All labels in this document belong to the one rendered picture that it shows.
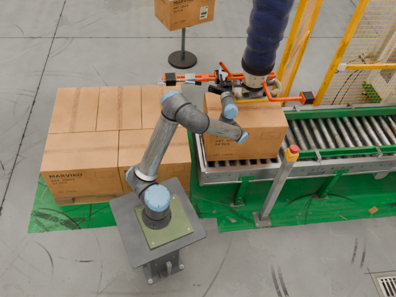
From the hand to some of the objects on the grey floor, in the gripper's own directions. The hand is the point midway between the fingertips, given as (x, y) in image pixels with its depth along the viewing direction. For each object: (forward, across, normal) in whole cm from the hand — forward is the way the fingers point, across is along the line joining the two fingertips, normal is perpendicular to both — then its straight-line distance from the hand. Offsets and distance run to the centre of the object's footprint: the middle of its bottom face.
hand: (217, 76), depth 226 cm
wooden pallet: (+32, -127, +76) cm, 151 cm away
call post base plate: (-50, -127, -47) cm, 144 cm away
